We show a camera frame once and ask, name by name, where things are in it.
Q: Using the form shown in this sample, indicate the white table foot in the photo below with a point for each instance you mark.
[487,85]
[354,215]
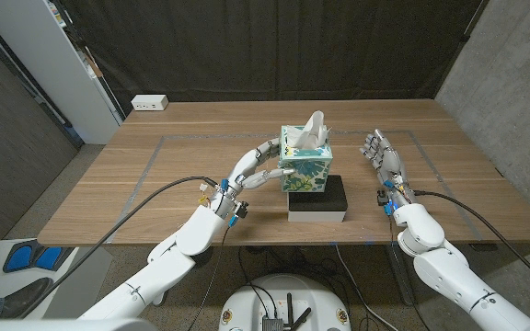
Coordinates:
[159,300]

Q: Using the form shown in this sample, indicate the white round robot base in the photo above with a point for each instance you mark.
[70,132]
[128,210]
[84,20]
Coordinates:
[246,303]

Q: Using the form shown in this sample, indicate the white table power strip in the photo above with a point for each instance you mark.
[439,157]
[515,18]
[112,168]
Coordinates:
[149,102]

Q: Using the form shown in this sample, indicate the black and white tray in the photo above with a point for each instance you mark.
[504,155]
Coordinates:
[315,215]

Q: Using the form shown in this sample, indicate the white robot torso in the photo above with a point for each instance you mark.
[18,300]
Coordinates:
[62,325]

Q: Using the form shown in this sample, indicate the teal leaf print tissue box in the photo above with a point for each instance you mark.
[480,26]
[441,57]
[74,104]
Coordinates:
[306,172]

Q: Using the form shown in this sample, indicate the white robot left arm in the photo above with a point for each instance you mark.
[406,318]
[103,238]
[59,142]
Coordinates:
[168,262]

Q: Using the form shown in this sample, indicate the black leather shoe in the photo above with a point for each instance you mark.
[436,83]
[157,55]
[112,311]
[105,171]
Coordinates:
[28,296]

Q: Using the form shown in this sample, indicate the white floor board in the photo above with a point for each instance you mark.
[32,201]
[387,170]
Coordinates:
[85,266]

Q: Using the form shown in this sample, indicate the white cabinet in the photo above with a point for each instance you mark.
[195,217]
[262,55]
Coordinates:
[58,73]

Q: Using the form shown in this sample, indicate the white tissue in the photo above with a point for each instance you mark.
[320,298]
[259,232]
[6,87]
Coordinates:
[313,131]

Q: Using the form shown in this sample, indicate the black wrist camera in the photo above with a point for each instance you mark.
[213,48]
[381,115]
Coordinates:
[242,210]
[383,197]

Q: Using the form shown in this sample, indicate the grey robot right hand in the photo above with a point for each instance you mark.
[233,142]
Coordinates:
[389,161]

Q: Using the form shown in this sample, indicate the black fabric curtain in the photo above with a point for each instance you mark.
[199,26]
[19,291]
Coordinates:
[246,46]

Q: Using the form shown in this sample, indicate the black router with antennas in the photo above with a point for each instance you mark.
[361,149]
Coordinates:
[274,324]

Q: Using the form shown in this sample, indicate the grey table leg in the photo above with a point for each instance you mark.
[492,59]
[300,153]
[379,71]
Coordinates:
[398,276]

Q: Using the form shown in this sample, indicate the brown paper tag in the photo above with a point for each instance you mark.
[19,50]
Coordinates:
[94,66]

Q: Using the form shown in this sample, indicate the blue and black foot pedal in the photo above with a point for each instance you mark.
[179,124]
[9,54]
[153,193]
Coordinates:
[21,257]

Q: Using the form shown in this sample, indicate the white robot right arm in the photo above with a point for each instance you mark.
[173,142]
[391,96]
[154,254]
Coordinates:
[444,266]

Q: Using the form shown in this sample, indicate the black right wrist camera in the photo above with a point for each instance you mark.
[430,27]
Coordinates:
[383,197]

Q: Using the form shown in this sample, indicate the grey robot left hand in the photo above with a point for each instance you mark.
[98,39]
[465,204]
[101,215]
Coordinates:
[246,165]

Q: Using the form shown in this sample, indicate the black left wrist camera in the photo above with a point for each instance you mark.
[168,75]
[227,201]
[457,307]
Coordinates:
[242,210]

